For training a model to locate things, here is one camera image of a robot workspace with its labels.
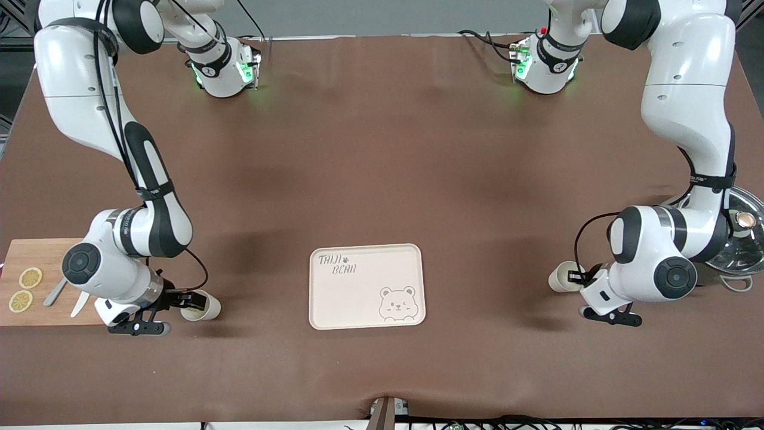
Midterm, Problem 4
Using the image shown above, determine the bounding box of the white IKEA cup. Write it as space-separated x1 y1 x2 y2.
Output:
180 289 222 322
547 262 589 294

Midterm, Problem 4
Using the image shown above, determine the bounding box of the cream bear print tray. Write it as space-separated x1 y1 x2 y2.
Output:
309 243 427 331

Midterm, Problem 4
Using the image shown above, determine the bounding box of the grey plastic knife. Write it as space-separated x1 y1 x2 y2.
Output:
43 276 69 308

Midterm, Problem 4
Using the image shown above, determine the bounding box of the bamboo cutting board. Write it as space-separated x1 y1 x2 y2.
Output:
0 238 111 327

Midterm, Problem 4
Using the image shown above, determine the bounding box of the brown table cover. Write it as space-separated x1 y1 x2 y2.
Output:
0 33 764 426

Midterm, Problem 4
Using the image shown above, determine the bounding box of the grey mount bracket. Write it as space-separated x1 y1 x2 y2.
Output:
369 395 411 430

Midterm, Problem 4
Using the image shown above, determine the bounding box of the black left base cable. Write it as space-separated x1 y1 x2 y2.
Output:
457 28 521 64

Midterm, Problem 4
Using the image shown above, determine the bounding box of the black base cable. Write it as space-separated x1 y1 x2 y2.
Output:
457 28 521 64
237 0 273 42

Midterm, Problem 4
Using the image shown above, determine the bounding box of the black right base cable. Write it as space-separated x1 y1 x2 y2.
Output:
237 0 273 42

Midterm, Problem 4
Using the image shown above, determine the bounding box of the aluminium frame profile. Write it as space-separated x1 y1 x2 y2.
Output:
735 0 764 30

